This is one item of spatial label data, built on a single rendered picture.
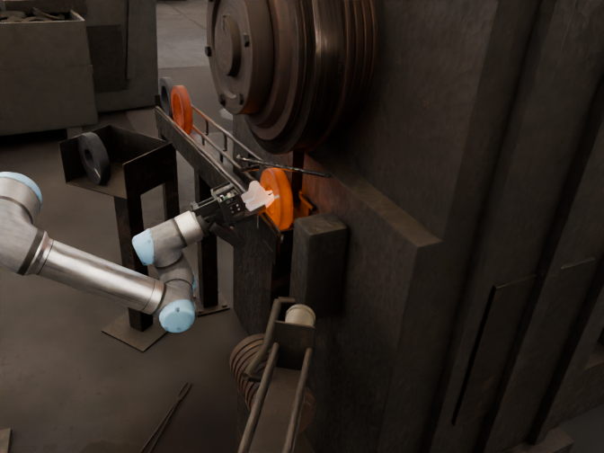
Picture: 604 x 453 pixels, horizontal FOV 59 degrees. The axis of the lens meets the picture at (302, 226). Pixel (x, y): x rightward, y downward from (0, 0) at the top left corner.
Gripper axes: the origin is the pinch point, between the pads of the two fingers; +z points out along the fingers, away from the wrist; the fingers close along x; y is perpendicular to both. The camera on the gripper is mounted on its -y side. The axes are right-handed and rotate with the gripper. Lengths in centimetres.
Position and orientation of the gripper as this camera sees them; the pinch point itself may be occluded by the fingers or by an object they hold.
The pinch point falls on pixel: (273, 196)
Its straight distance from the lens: 134.6
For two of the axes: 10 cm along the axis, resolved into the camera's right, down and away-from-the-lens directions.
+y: -2.2, -7.7, -6.1
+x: -4.4, -4.8, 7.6
